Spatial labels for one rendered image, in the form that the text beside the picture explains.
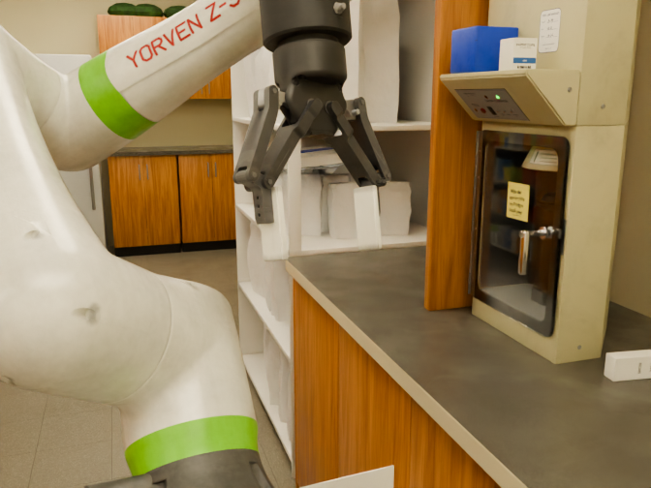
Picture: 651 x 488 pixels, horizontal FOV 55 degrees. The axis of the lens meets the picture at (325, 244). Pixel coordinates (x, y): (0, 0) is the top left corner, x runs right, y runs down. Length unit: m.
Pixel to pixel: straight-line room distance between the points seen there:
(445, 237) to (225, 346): 1.00
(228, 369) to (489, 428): 0.57
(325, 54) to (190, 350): 0.31
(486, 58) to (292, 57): 0.78
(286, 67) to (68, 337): 0.32
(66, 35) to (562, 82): 5.70
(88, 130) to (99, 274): 0.39
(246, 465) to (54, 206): 0.29
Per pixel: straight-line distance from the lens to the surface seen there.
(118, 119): 0.89
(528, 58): 1.30
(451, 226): 1.58
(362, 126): 0.70
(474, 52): 1.36
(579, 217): 1.30
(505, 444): 1.06
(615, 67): 1.31
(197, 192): 6.09
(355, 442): 1.72
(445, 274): 1.60
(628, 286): 1.82
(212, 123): 6.61
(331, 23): 0.65
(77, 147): 0.92
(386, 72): 2.56
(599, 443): 1.11
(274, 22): 0.65
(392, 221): 2.53
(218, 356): 0.64
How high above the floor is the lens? 1.46
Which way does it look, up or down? 13 degrees down
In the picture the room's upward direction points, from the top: straight up
